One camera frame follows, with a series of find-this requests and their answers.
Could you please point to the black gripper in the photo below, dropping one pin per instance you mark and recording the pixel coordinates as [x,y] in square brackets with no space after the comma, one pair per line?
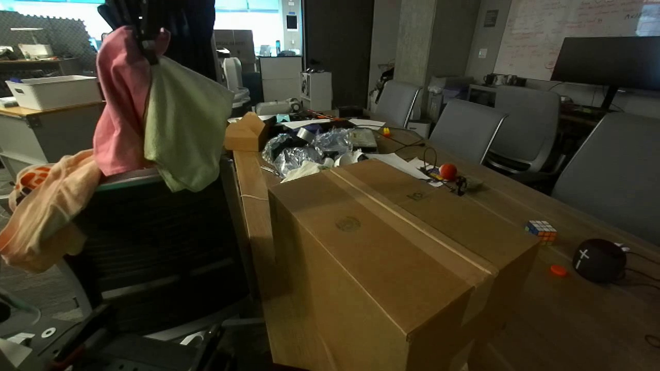
[135,12]

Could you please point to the pink cloth orange print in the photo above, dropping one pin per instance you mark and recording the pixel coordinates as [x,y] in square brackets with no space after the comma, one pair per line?
[116,110]

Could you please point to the pale green cloth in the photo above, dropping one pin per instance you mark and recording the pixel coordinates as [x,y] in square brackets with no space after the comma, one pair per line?
[187,131]

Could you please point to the peach shirt orange print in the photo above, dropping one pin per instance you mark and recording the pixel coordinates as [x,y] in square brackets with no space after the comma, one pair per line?
[48,206]

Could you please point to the small open cardboard box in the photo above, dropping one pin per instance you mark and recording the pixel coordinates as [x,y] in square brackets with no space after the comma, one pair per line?
[244,134]

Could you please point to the tall white box appliance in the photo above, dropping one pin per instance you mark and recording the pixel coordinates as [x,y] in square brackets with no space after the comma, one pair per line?
[281,78]

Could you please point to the short white box appliance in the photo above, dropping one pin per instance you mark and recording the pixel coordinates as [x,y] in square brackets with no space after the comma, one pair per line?
[318,88]

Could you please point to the large brown cardboard box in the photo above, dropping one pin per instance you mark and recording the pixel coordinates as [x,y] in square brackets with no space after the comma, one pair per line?
[384,260]

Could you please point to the white storage bin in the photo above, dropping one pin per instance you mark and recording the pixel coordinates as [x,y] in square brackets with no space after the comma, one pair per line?
[53,94]

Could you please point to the white cabinet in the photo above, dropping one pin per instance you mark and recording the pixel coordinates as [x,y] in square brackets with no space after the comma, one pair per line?
[48,136]

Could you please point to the large white paper sheet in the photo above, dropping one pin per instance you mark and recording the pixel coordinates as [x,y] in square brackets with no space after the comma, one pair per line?
[311,124]

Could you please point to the large clear plastic bag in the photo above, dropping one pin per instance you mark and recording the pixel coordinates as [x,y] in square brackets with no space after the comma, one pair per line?
[312,147]

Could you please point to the white cloth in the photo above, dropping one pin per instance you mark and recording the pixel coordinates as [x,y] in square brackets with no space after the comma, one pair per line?
[301,170]

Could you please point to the small white paper sheet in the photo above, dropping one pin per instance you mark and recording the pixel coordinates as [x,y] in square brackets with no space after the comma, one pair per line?
[364,124]

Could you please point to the small yellow ball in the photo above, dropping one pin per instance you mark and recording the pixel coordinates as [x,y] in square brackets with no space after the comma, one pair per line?
[386,131]

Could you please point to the white paper stack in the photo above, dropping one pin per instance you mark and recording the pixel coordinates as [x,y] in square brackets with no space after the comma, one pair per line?
[403,166]

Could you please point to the red ball toy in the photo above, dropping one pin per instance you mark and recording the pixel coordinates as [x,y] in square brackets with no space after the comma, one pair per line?
[448,172]

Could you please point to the small black gadget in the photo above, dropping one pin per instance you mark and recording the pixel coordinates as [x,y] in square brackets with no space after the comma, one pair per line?
[468,184]

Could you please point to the Rubik's cube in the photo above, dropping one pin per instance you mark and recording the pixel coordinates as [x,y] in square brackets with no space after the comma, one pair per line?
[541,230]

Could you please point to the black computer monitor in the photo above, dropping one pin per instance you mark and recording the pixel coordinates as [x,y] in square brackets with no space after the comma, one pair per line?
[605,63]

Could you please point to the small orange disc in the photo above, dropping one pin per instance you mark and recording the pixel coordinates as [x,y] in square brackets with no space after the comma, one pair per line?
[558,270]

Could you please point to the black round speaker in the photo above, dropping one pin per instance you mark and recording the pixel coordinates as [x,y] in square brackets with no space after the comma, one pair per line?
[600,260]

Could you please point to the white wall whiteboard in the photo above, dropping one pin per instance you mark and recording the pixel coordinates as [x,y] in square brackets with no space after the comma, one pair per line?
[570,27]

